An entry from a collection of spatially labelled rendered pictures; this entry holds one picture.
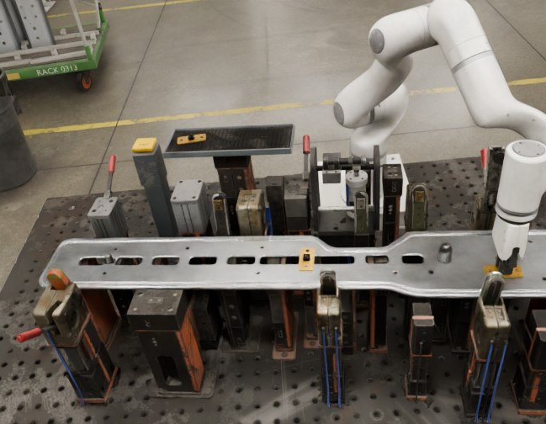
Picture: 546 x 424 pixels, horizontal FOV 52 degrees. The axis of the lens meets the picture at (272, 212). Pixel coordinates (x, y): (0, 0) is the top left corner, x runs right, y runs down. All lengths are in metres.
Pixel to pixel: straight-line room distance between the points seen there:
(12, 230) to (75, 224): 1.42
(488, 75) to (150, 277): 0.92
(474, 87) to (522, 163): 0.18
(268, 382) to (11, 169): 2.79
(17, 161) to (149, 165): 2.35
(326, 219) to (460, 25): 0.65
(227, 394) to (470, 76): 0.99
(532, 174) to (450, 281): 0.34
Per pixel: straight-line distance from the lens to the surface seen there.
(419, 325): 1.30
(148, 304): 1.37
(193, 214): 1.54
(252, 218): 1.51
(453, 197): 2.14
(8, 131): 3.90
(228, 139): 1.64
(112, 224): 1.65
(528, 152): 1.21
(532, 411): 1.56
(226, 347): 1.65
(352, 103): 1.68
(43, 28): 5.37
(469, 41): 1.26
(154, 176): 1.72
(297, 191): 1.53
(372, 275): 1.39
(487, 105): 1.23
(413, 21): 1.40
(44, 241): 2.25
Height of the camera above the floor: 1.98
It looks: 38 degrees down
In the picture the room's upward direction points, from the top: 8 degrees counter-clockwise
